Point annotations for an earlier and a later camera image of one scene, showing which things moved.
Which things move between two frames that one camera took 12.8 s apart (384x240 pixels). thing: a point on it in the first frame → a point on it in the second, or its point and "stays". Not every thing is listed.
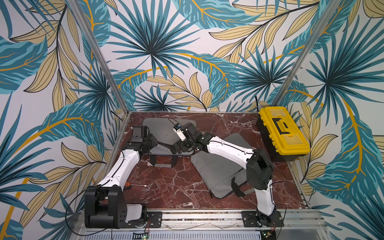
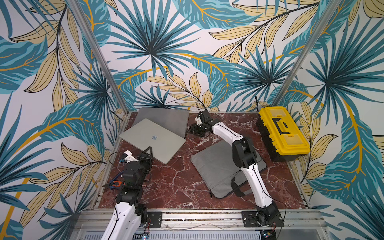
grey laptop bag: [222, 178] stays
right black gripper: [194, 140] → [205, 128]
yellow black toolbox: [283, 140] stays
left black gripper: [153, 141] → [148, 158]
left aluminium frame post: [99, 56] stays
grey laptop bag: [162, 154] → [176, 120]
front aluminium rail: [291, 221] stays
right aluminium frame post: [307, 53] stays
